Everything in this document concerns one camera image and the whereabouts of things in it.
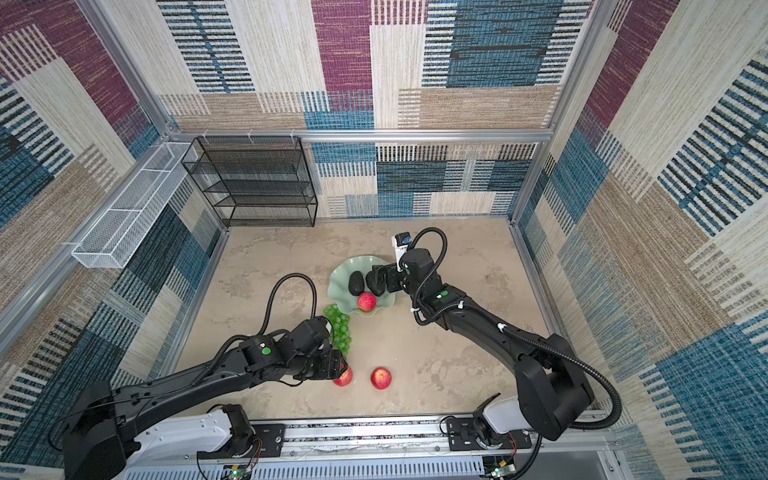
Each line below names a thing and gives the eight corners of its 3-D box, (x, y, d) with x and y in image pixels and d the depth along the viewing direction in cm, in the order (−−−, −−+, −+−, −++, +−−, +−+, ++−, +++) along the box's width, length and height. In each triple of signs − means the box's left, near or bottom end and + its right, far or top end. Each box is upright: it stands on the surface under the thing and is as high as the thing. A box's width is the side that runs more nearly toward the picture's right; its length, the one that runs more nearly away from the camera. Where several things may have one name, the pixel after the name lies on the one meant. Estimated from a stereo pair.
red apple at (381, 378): (371, 390, 82) (370, 385, 79) (371, 372, 85) (370, 367, 82) (391, 389, 82) (391, 385, 79) (391, 372, 85) (391, 367, 82)
